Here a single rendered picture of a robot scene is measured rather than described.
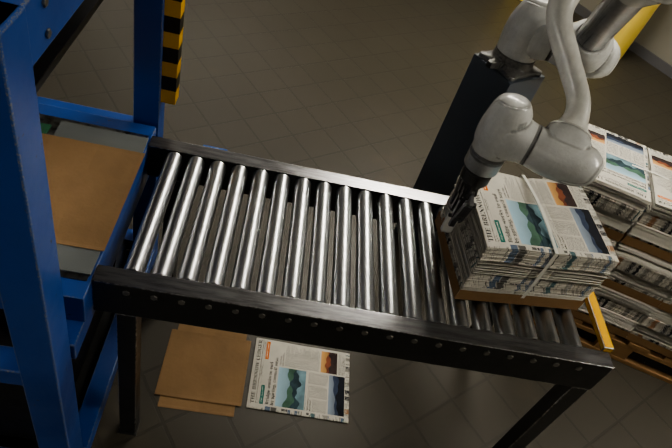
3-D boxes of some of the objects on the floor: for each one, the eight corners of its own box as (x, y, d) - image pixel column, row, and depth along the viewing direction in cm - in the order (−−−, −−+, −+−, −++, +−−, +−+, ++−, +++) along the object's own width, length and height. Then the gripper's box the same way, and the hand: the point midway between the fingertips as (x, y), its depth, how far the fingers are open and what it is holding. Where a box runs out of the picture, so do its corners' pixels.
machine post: (88, 466, 182) (30, 4, 77) (78, 496, 175) (0, 37, 71) (58, 462, 180) (-41, -12, 76) (47, 492, 174) (-78, 20, 70)
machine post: (158, 253, 245) (179, -160, 140) (153, 269, 238) (171, -150, 134) (137, 249, 244) (142, -170, 139) (131, 265, 237) (131, -161, 133)
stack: (494, 247, 296) (578, 116, 240) (719, 343, 286) (863, 230, 230) (483, 304, 267) (576, 170, 211) (733, 412, 257) (900, 302, 201)
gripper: (498, 188, 143) (460, 250, 159) (489, 154, 152) (455, 216, 168) (469, 182, 142) (434, 245, 158) (462, 148, 151) (430, 211, 167)
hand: (449, 222), depth 161 cm, fingers closed, pressing on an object
